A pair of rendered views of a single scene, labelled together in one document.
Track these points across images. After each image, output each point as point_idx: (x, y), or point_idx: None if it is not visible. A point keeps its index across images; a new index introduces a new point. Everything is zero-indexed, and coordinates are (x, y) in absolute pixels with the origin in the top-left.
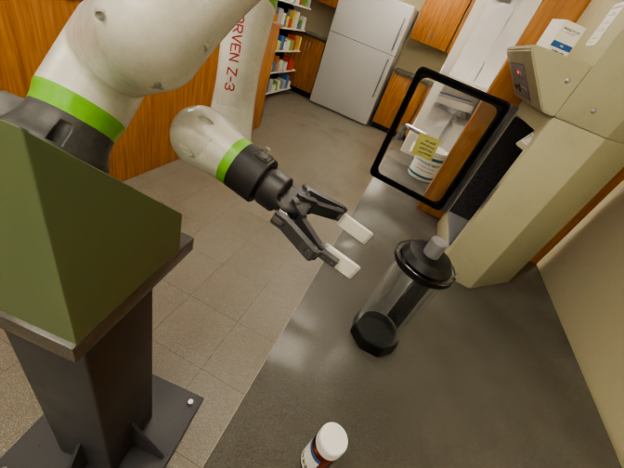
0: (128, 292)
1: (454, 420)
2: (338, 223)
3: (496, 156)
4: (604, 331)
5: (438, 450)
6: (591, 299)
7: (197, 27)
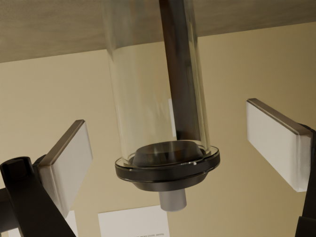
0: None
1: (90, 11)
2: (294, 142)
3: None
4: (258, 58)
5: (42, 11)
6: (299, 56)
7: None
